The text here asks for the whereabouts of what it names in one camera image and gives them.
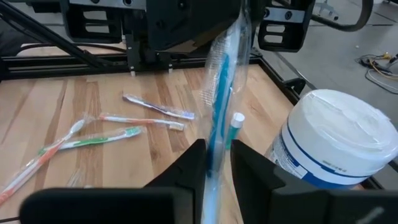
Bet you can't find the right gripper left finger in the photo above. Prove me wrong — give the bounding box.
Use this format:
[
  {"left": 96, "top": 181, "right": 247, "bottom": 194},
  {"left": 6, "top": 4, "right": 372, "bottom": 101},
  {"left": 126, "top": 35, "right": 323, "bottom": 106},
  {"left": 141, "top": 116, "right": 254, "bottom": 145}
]
[{"left": 19, "top": 138, "right": 208, "bottom": 224}]

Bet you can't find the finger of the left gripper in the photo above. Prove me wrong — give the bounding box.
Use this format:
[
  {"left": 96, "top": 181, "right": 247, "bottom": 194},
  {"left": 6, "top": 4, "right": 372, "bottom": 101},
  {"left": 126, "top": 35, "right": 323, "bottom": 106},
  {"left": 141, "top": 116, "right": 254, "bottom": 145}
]
[
  {"left": 60, "top": 0, "right": 126, "bottom": 44},
  {"left": 257, "top": 0, "right": 315, "bottom": 53}
]

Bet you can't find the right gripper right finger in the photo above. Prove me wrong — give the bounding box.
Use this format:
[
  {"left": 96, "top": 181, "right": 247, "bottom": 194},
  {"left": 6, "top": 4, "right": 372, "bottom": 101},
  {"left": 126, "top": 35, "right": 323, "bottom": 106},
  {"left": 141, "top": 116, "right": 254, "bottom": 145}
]
[{"left": 229, "top": 139, "right": 398, "bottom": 224}]

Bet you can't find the green toothbrush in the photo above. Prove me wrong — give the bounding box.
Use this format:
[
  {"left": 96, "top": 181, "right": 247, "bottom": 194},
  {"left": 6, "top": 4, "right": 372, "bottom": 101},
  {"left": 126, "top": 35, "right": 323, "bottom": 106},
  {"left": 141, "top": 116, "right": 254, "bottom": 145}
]
[{"left": 37, "top": 125, "right": 146, "bottom": 157}]

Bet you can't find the orange toothbrush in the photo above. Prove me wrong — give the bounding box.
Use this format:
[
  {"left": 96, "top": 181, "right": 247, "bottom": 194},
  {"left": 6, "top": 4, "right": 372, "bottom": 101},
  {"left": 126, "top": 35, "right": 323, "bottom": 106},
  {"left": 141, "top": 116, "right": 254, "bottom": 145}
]
[{"left": 0, "top": 117, "right": 89, "bottom": 207}]

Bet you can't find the purple toothbrush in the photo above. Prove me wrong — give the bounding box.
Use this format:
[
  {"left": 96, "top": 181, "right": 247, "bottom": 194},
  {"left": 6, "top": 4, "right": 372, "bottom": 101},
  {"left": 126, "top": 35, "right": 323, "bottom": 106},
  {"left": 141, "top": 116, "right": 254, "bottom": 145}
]
[{"left": 122, "top": 93, "right": 197, "bottom": 121}]

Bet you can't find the red white toothbrush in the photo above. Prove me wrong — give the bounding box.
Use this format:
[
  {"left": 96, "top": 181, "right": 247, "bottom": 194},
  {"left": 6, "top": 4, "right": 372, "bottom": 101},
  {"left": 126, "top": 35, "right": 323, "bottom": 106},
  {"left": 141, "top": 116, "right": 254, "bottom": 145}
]
[{"left": 98, "top": 112, "right": 186, "bottom": 132}]

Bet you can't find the black table clamp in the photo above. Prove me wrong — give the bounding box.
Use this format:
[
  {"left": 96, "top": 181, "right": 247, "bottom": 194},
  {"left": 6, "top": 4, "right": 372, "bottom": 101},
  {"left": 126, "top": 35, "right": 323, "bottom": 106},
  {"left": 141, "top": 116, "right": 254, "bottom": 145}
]
[{"left": 283, "top": 77, "right": 307, "bottom": 96}]

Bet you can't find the white wipes canister blue label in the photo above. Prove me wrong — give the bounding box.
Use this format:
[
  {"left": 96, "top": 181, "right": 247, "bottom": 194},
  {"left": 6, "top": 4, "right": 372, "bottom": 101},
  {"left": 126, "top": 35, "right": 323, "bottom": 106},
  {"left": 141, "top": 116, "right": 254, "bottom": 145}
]
[{"left": 264, "top": 88, "right": 398, "bottom": 191}]

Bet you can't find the teal mouthwash bottle white cap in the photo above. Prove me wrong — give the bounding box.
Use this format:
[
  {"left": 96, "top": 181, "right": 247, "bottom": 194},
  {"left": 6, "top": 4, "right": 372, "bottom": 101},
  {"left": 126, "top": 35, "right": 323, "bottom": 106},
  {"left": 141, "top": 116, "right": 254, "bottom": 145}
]
[{"left": 225, "top": 111, "right": 246, "bottom": 151}]

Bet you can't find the black left camera cable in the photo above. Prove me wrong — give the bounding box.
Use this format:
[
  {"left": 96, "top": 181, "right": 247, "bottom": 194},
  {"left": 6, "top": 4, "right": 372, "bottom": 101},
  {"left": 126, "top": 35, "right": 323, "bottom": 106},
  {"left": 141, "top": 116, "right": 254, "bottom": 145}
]
[{"left": 309, "top": 0, "right": 374, "bottom": 33}]

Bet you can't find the yellow black cable tangle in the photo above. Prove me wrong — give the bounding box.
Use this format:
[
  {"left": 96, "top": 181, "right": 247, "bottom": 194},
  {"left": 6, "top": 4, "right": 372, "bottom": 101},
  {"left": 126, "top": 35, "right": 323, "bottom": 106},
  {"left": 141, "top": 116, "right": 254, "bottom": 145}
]
[{"left": 355, "top": 52, "right": 398, "bottom": 95}]

